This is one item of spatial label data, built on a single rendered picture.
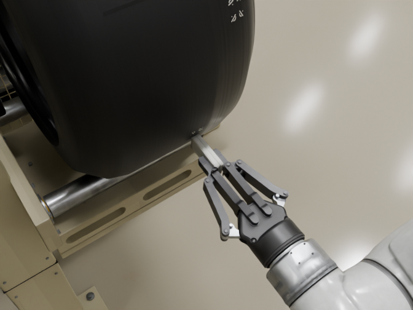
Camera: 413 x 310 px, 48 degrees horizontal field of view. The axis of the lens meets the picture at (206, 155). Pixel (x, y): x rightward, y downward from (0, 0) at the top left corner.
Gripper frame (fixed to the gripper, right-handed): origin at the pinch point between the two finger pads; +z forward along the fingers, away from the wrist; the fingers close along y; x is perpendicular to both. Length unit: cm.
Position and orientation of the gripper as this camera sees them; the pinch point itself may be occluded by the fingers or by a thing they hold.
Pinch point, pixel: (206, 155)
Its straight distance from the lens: 75.5
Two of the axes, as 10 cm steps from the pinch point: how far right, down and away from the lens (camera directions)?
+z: -5.8, -7.1, 4.1
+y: -8.1, 4.5, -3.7
